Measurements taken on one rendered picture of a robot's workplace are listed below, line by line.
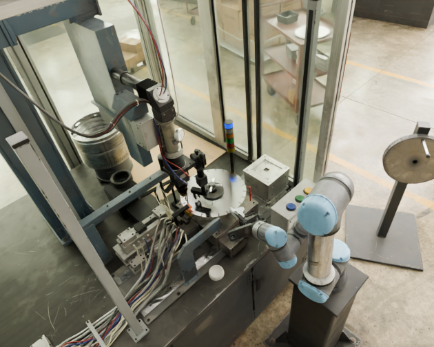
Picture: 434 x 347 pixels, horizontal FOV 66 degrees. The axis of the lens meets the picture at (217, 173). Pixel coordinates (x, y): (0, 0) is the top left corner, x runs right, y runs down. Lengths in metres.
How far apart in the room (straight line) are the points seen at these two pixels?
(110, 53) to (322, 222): 1.00
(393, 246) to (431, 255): 0.25
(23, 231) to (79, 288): 0.57
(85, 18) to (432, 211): 2.69
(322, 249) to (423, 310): 1.46
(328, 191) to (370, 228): 1.76
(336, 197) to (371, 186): 2.08
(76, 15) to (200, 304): 1.28
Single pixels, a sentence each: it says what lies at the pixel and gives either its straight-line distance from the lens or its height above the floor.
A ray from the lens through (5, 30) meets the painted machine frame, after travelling 1.45.
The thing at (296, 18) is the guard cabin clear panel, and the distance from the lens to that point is 1.50.
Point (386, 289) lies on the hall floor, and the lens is 2.56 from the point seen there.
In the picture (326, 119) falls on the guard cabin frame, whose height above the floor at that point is 1.27.
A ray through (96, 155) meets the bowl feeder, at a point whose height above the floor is 1.01.
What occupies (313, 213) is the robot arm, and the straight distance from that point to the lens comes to 1.03.
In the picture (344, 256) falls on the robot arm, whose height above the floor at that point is 0.98.
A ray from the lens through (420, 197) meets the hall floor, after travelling 3.17.
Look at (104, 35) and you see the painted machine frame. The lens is 1.42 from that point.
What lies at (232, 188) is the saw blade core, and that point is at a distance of 1.67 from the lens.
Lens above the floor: 2.14
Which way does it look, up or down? 43 degrees down
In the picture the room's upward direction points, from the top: 8 degrees counter-clockwise
